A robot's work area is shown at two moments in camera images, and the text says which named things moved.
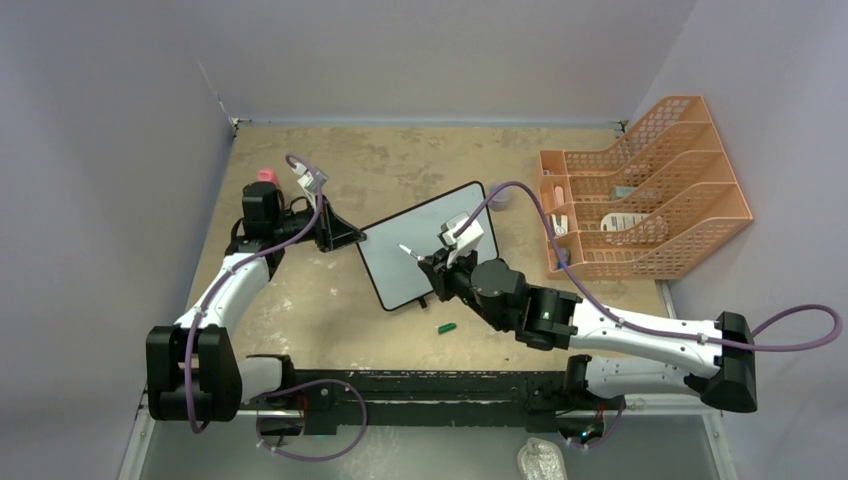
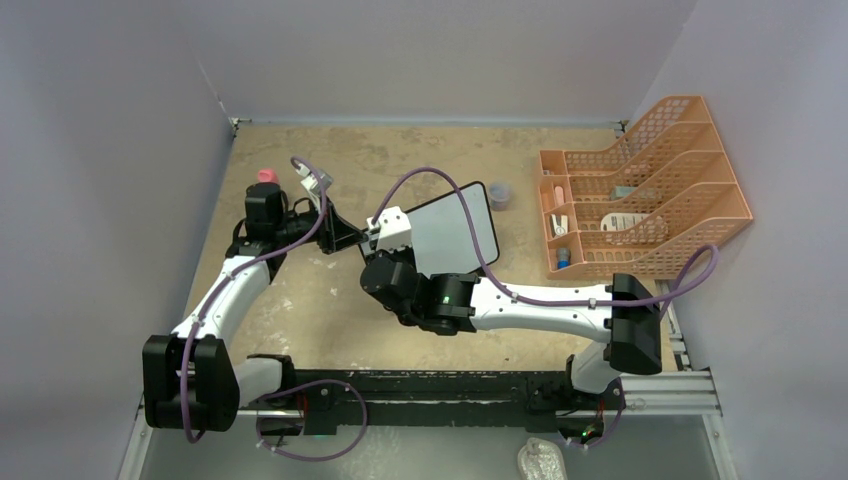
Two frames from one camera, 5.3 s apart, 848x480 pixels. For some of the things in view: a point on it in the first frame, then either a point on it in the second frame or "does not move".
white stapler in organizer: (563, 228) does not move
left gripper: (331, 232) does not move
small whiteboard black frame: (396, 276) does not move
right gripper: (440, 275) to (380, 245)
